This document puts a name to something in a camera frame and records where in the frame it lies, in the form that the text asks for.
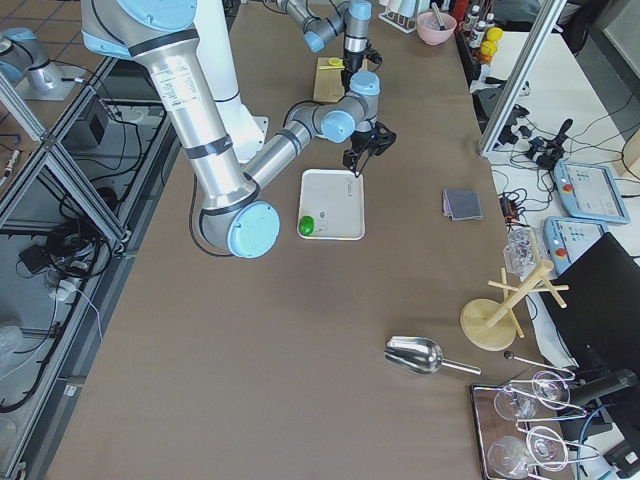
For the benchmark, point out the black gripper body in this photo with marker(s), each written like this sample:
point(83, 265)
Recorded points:
point(353, 61)
point(362, 137)

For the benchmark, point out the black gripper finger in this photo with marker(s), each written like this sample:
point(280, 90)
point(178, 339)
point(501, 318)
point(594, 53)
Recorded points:
point(360, 164)
point(350, 159)

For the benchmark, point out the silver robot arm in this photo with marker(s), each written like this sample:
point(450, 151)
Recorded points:
point(163, 37)
point(351, 20)

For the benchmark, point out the pink bowl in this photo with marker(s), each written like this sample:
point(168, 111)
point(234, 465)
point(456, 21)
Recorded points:
point(429, 31)

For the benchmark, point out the wooden cutting board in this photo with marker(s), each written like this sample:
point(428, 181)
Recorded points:
point(328, 86)

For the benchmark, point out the white rectangular tray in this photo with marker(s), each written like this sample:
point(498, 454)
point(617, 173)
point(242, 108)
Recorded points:
point(335, 199)

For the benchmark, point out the green lime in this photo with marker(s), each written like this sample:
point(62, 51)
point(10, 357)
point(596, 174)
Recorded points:
point(306, 226)

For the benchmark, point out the grey folded cloth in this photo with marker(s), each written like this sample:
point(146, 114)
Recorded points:
point(462, 205)

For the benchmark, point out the yellow toy fruit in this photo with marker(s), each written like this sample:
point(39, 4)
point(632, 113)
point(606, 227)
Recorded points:
point(489, 45)

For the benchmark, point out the clear glass container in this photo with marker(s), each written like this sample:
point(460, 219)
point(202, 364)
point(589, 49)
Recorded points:
point(522, 251)

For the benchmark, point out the metal scoop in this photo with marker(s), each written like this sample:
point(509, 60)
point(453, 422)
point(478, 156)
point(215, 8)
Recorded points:
point(422, 355)

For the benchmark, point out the wooden mug tree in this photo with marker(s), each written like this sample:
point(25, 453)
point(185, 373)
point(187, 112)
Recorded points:
point(493, 326)

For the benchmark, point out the lower teach pendant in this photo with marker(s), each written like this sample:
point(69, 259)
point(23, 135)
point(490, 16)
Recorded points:
point(568, 238)

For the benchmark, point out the teach pendant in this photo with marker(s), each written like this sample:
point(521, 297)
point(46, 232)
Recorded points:
point(568, 238)
point(589, 192)

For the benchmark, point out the upper teach pendant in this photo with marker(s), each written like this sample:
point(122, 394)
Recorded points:
point(589, 192)

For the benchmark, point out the wine glass rack tray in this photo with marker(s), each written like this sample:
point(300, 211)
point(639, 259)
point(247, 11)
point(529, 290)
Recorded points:
point(517, 428)

